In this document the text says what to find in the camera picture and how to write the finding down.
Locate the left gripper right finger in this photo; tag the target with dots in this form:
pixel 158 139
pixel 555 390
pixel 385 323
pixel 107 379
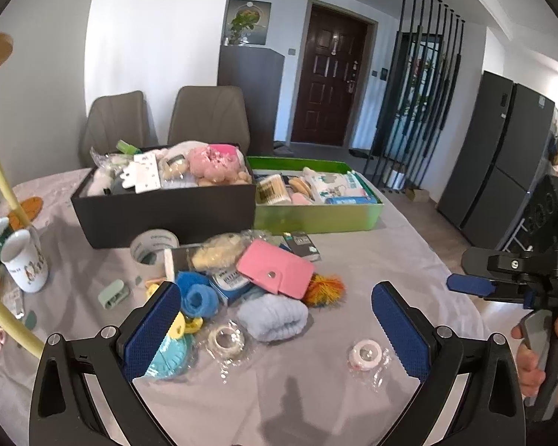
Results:
pixel 490 411

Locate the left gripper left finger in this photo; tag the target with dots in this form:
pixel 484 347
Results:
pixel 62 409

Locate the cotton swab bag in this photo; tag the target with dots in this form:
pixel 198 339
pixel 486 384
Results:
pixel 272 190

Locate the white medical cotton swab pack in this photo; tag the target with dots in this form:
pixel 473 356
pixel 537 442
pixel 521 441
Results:
pixel 329 187

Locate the mint green clip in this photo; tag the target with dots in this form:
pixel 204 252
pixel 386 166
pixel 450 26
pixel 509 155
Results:
pixel 113 294

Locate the teal knitted coaster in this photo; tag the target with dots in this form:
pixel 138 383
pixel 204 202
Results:
pixel 171 358

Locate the black refrigerator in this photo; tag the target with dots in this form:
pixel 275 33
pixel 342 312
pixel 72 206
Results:
pixel 502 158

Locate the pink white tape roll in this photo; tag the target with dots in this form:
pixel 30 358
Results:
pixel 365 355

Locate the grey table cloth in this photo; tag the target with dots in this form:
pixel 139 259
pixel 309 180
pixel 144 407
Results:
pixel 298 392

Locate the white printed mug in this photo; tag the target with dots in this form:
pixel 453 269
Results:
pixel 22 256

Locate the blue sponge roll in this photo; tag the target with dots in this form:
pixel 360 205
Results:
pixel 198 298

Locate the small clear tape roll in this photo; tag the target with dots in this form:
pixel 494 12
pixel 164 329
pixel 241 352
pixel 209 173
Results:
pixel 227 342

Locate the orange yellow koosh ball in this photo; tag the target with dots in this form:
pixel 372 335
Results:
pixel 323 291

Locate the blue tissue packet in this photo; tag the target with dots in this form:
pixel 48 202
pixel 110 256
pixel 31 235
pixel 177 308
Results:
pixel 350 200

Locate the cream sponge in bag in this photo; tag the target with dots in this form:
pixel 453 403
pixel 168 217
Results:
pixel 219 252

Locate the light blue fluffy cloth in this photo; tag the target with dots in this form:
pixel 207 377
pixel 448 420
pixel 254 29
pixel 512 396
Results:
pixel 270 318

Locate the pink snap wallet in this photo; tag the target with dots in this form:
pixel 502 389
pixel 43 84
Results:
pixel 275 270

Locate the dark tissue pack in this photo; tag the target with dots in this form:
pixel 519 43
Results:
pixel 300 244

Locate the black cardboard box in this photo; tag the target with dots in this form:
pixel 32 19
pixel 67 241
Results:
pixel 128 193

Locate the tan swirl plush bun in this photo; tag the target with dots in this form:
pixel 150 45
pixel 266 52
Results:
pixel 300 185

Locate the black slat room divider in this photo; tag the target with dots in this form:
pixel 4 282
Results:
pixel 421 81

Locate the green cardboard box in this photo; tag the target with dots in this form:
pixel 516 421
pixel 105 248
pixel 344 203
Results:
pixel 315 218

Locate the pink plush toy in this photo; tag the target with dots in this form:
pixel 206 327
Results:
pixel 184 148

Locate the pink flower plush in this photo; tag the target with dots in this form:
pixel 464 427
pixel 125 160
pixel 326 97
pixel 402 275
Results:
pixel 211 168

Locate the far brown dining chair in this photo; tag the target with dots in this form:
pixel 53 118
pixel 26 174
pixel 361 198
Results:
pixel 114 118

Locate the brown dining chair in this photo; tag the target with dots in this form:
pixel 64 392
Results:
pixel 114 118
pixel 214 115

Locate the dark wooden door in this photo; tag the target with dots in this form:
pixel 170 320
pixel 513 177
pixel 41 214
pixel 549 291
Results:
pixel 336 59

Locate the near brown dining chair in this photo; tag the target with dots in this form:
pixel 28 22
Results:
pixel 214 115

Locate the dark cabinet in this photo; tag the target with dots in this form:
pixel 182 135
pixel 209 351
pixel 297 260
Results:
pixel 258 72

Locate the potted green plant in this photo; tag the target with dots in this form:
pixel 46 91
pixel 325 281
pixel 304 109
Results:
pixel 242 25

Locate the framed wall picture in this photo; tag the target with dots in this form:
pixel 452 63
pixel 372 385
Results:
pixel 259 35

